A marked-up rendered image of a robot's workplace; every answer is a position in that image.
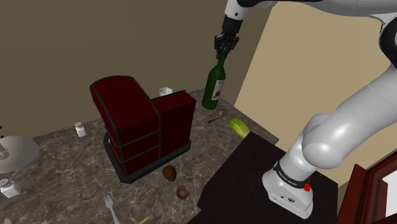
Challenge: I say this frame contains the green wine bottle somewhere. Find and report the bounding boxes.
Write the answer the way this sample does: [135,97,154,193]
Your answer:
[201,49,229,111]

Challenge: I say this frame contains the brown wooden sticks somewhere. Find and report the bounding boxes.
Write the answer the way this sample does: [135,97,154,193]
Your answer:
[206,109,228,123]

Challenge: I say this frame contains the green yellow squash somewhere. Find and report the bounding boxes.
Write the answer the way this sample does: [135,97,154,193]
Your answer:
[228,117,251,139]

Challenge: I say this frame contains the dark red coffee machine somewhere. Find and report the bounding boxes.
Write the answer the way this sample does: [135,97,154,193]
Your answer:
[89,75,197,185]

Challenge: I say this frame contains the dark robot stand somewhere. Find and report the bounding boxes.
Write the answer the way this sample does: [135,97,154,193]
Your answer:
[188,131,339,224]

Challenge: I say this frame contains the small white shaker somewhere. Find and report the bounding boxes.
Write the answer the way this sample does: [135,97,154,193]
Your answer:
[74,122,87,138]

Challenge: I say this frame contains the silver fork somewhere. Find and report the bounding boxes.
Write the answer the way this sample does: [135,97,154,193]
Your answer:
[103,193,122,224]

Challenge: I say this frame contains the red wooden door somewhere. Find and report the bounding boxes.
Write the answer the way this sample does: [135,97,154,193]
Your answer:
[336,151,397,224]

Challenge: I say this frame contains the round grey sink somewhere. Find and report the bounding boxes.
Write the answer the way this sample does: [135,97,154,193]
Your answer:
[0,135,41,174]

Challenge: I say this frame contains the white square shaker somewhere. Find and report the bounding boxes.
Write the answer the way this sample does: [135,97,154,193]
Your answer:
[0,178,22,199]

